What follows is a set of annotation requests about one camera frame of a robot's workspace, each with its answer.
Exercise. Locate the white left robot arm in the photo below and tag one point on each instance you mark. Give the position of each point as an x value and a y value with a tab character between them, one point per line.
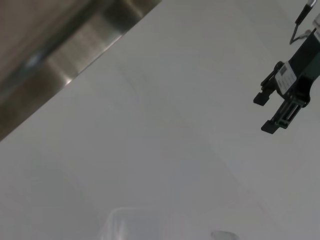
317	23

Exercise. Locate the stainless steel mixing bowl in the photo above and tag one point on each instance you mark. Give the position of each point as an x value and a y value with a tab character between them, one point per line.
82	42

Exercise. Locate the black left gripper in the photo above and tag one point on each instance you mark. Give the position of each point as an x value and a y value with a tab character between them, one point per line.
302	62

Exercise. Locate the clear plastic measuring cup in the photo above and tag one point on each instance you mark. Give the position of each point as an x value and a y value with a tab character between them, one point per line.
117	225

